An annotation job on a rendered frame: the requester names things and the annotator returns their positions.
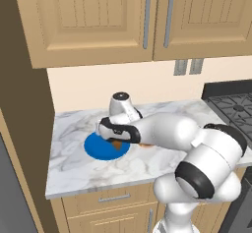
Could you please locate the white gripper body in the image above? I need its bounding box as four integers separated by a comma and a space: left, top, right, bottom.
95, 120, 110, 141

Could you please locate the blue round plate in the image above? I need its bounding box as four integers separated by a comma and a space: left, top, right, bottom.
83, 131, 132, 161

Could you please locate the dark brown pastry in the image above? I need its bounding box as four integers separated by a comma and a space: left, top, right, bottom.
110, 140, 125, 151

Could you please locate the tan drawer front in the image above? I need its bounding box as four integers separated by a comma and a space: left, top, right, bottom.
61, 182, 159, 219

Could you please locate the tan base cupboard door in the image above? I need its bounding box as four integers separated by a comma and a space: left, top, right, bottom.
191, 200, 232, 233
66, 203, 159, 233

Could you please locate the tall brown cabinet panel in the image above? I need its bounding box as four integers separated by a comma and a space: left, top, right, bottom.
0, 0, 56, 233

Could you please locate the grey fridge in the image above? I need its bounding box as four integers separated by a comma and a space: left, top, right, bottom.
0, 134, 37, 233

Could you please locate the black hob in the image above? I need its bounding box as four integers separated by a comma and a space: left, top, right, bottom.
201, 79, 252, 144

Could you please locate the dark oven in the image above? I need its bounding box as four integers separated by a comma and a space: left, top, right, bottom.
218, 167, 252, 233

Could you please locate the grey drawer handle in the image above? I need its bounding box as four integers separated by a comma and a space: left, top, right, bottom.
97, 193, 132, 204

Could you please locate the grey wall socket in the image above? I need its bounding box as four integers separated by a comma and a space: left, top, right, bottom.
173, 59, 189, 77
188, 58, 205, 76

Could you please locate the grey base cupboard handle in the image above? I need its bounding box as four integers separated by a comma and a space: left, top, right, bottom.
147, 207, 155, 233

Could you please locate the wide tan wall cupboard door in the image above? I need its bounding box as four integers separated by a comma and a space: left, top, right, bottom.
12, 0, 160, 70

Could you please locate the grey cupboard door handle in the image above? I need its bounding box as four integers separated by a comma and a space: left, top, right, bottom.
162, 0, 175, 49
142, 0, 153, 50

